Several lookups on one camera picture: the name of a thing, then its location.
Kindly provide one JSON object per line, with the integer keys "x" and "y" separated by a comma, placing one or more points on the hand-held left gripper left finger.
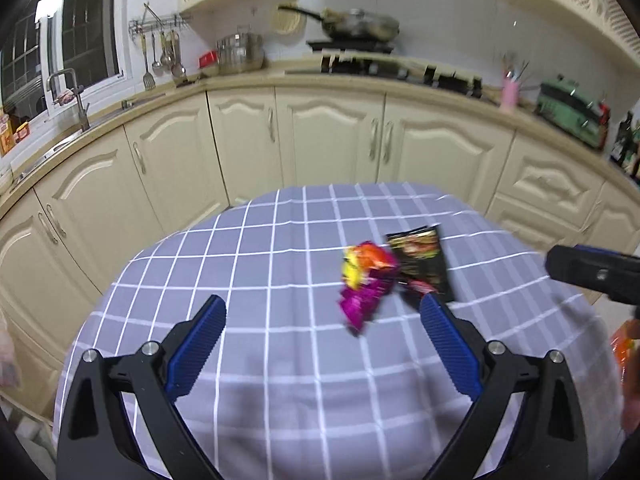
{"x": 197, "y": 350}

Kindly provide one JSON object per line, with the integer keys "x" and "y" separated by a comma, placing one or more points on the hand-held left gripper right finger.
{"x": 447, "y": 347}

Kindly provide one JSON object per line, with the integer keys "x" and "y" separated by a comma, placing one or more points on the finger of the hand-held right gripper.
{"x": 590, "y": 270}

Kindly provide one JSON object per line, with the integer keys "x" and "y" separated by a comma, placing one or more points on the black snack wrapper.
{"x": 422, "y": 260}

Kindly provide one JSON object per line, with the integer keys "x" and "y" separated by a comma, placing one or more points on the purple yellow snack wrapper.
{"x": 367, "y": 280}

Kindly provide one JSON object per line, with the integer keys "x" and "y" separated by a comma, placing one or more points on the orange plastic bag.
{"x": 624, "y": 347}

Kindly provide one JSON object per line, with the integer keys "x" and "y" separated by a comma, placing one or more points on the grey checked tablecloth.
{"x": 300, "y": 390}

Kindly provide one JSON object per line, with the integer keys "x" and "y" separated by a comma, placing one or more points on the red label sauce bottle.
{"x": 605, "y": 125}

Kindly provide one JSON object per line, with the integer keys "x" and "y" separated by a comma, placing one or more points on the green electric cooker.
{"x": 570, "y": 110}

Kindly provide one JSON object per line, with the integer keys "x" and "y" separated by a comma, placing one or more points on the pink utensil cup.
{"x": 510, "y": 95}

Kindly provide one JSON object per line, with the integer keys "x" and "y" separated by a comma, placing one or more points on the cream base cabinets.
{"x": 325, "y": 140}

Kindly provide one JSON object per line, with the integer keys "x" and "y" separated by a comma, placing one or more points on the steel sink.
{"x": 60, "y": 145}

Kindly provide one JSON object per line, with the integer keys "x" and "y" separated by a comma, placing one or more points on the metal slotted spatula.
{"x": 149, "y": 77}

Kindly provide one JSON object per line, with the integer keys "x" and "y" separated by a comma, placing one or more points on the chrome faucet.
{"x": 75, "y": 100}

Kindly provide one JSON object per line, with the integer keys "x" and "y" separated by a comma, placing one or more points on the black gas stove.
{"x": 395, "y": 67}

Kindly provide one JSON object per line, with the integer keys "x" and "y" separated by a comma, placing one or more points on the orange food box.
{"x": 12, "y": 135}

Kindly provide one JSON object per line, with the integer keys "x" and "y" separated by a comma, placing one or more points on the red container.
{"x": 208, "y": 60}

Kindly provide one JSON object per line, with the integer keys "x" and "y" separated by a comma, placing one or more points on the metal ladle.
{"x": 157, "y": 62}

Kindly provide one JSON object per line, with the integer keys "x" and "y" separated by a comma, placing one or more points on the steel pot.
{"x": 241, "y": 52}

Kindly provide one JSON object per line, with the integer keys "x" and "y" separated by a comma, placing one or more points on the frying pan with lid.
{"x": 355, "y": 22}

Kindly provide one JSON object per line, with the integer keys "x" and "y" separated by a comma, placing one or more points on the round woven trivet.
{"x": 286, "y": 21}

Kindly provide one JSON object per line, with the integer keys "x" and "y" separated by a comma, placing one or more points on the window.
{"x": 75, "y": 25}

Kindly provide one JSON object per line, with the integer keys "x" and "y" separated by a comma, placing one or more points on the wall utensil rack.
{"x": 160, "y": 22}

